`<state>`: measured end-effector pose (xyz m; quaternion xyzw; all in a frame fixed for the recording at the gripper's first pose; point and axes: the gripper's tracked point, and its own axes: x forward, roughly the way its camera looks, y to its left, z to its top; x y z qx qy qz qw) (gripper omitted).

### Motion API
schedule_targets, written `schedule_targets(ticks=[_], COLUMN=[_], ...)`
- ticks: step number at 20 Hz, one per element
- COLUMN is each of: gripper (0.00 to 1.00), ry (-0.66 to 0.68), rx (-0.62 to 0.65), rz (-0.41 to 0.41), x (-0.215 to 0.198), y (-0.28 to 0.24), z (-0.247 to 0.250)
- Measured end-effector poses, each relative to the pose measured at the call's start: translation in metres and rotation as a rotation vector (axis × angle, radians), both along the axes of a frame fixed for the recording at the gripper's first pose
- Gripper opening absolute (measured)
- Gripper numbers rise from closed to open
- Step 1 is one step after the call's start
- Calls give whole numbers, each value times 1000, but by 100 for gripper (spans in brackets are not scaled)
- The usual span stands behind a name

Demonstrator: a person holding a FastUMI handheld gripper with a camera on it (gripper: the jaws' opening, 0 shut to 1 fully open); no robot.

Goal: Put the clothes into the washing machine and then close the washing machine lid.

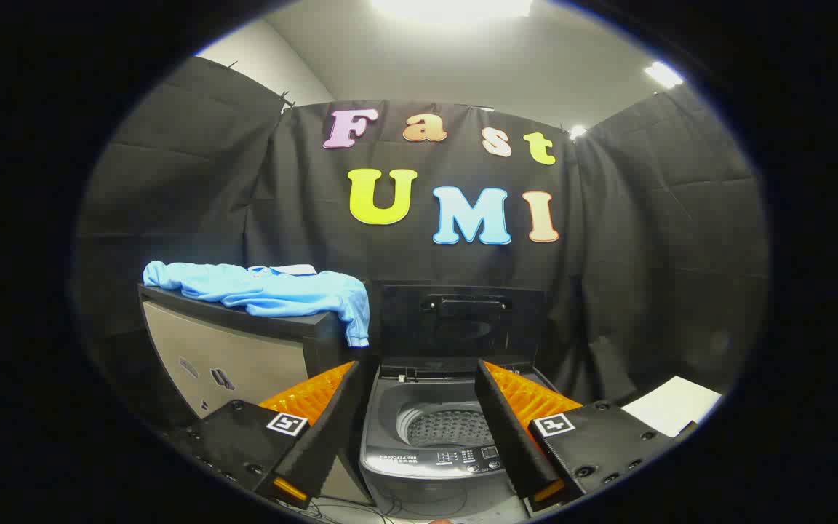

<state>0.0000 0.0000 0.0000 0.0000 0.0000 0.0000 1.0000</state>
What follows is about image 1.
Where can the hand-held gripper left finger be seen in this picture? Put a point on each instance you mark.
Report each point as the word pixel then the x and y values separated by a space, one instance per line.
pixel 328 437

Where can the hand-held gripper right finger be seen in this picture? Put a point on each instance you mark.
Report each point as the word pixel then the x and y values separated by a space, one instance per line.
pixel 510 437

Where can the grey washing machine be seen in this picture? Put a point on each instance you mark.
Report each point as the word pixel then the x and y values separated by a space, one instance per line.
pixel 433 458

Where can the light blue polo shirt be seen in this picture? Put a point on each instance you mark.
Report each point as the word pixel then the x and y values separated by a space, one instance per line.
pixel 266 291

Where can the grey and black cabinet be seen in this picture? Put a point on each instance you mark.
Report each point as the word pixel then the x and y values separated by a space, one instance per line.
pixel 244 356

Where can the white flat board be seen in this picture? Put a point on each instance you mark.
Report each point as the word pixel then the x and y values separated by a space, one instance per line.
pixel 670 404

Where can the black backdrop cloth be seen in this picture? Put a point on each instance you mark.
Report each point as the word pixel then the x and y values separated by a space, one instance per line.
pixel 302 240

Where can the ceiling light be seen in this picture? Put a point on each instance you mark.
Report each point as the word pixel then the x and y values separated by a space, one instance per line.
pixel 663 73
pixel 577 132
pixel 452 7

